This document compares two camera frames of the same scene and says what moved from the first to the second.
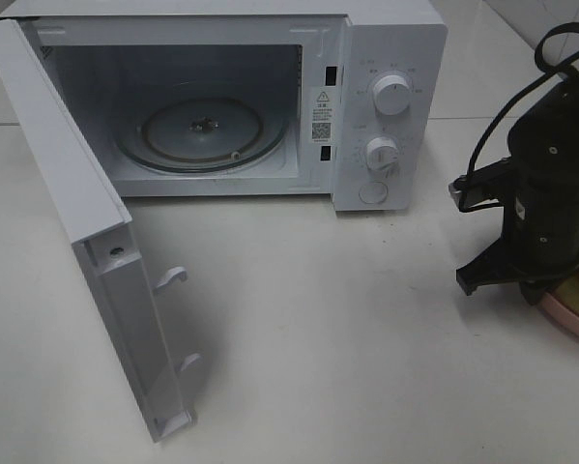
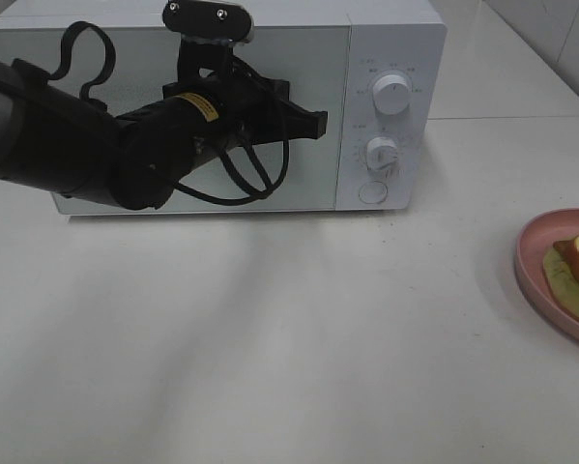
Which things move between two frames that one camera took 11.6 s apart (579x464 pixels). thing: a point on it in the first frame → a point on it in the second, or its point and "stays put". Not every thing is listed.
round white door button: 373,192 stays put
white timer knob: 382,154 stays put
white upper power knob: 391,95 stays put
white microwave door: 97,223 → 255,174
